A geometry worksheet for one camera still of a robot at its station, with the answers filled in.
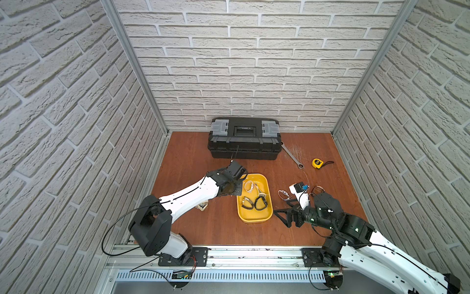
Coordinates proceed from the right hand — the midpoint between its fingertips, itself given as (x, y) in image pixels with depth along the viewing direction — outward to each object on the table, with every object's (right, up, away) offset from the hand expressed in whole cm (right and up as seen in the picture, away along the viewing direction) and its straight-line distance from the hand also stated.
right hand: (283, 207), depth 70 cm
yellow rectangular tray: (-10, -9, +16) cm, 21 cm away
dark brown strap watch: (-12, -3, +18) cm, 21 cm away
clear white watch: (-11, +4, +22) cm, 25 cm away
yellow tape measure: (+27, +15, +32) cm, 45 cm away
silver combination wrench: (+14, +20, +38) cm, 45 cm away
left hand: (-17, +6, +14) cm, 23 cm away
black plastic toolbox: (-15, +29, +23) cm, 40 cm away
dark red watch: (+23, +2, +24) cm, 33 cm away
